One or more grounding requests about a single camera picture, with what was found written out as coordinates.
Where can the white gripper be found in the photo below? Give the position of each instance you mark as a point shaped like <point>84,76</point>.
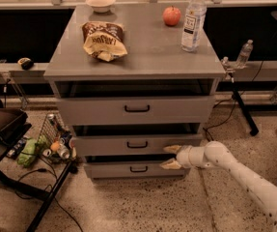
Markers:
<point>184,157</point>

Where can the grey drawer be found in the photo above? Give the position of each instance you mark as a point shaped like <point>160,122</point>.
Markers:
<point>118,145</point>
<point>130,169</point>
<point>135,110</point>

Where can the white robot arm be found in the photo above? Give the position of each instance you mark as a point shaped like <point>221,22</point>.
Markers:
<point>216,155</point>

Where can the grey top drawer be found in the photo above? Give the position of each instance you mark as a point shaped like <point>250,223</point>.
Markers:
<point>135,110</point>

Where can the grey bottom drawer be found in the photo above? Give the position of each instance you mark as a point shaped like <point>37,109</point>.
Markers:
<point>130,169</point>

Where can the grey drawer cabinet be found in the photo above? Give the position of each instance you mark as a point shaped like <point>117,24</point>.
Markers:
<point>155,66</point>

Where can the black stand leg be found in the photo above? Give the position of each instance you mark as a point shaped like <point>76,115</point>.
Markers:
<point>236,95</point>

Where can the small clear water bottle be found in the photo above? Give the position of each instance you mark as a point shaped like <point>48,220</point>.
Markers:
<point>244,54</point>

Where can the brown chip bag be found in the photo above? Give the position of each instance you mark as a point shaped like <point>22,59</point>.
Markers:
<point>104,40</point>

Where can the large clear water bottle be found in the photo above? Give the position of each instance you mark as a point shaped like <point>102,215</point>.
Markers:
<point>193,25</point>

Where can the red apple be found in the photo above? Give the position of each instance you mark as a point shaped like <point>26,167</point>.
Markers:
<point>171,16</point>

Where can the green bag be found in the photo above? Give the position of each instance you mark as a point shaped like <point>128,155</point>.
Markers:
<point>31,150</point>

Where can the white ceramic bowl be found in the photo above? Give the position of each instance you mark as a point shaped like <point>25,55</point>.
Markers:
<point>100,6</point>

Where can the black tape measure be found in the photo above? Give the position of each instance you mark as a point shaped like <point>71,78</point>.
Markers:
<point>25,63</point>

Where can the wire basket with cans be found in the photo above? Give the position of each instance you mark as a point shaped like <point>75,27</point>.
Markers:
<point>55,140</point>

